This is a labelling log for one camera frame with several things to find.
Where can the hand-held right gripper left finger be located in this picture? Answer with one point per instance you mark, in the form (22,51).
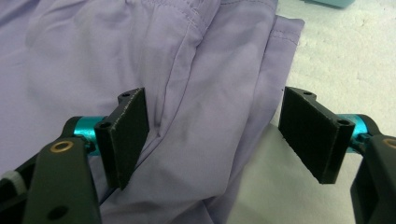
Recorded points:
(123,140)

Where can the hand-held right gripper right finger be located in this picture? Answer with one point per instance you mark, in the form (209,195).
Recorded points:
(311,137)

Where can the purple pants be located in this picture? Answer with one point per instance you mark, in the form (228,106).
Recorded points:
(124,62)

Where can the light blue plastic basket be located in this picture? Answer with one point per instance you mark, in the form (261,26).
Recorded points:
(330,2)

